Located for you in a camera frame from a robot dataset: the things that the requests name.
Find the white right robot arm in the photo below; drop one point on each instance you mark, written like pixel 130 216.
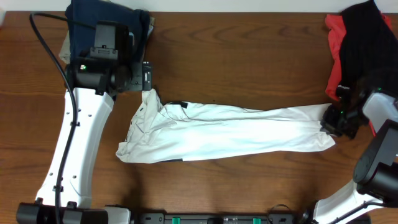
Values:
pixel 374 183

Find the folded navy blue garment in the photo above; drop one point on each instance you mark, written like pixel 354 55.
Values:
pixel 82 38

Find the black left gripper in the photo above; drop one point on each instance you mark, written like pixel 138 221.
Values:
pixel 145 76

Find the folded beige garment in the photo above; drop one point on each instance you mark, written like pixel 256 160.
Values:
pixel 65 54

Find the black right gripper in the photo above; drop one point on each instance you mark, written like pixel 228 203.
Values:
pixel 334 118

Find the red and black garment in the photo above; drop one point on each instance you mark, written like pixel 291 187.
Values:
pixel 364 50

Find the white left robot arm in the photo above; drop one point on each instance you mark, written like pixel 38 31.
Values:
pixel 65 195

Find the white t-shirt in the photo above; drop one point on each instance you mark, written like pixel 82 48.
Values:
pixel 194 132

